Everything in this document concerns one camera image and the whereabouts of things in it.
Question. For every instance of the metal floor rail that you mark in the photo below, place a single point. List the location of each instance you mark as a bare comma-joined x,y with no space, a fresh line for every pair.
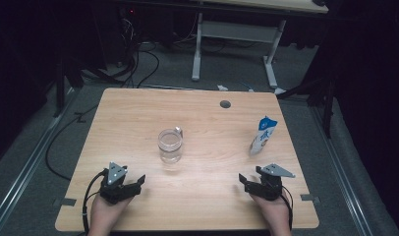
341,177
20,177

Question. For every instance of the person's right hand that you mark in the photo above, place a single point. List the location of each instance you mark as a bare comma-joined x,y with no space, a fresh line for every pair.
276,216

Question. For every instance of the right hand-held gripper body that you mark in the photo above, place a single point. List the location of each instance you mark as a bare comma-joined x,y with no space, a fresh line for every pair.
268,188

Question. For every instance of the white and blue milk pouch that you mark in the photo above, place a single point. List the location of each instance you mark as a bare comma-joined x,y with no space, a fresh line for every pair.
261,137

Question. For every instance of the glass jar with hinged lid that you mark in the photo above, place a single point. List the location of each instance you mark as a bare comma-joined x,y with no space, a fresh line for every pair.
170,146

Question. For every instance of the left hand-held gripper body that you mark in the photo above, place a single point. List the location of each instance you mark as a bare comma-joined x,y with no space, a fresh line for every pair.
115,191

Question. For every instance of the white metal frame desk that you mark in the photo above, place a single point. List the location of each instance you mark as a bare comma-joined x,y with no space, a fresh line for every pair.
235,32

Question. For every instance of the grey tape strip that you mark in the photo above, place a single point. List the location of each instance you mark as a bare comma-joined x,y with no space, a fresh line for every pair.
309,197
66,202

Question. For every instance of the black metal stand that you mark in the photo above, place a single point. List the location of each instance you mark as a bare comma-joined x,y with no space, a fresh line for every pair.
60,88
328,101

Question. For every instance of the person's left hand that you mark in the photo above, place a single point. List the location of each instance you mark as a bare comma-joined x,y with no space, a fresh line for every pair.
104,218

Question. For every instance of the dark round table grommet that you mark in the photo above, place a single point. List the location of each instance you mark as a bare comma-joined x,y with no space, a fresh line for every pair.
225,104

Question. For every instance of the small white floor object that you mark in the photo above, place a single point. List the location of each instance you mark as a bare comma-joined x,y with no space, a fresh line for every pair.
222,88

